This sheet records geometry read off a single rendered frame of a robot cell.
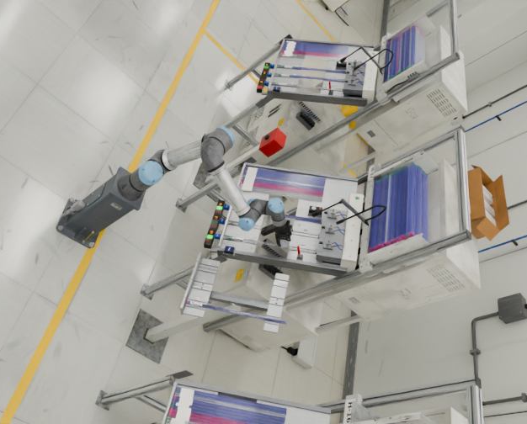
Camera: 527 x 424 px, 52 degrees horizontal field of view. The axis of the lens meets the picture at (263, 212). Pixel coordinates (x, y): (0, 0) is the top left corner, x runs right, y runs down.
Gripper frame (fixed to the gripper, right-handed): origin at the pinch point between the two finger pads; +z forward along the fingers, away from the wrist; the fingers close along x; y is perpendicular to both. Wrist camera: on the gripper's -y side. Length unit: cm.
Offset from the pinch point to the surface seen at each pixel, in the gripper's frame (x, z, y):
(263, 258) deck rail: -10.0, -0.6, -8.3
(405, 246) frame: -12, -19, 66
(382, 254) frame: -12, -12, 55
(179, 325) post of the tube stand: -40, 26, -56
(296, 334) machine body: -10, 79, 0
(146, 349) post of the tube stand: -46, 48, -82
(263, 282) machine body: -0.7, 35.8, -15.9
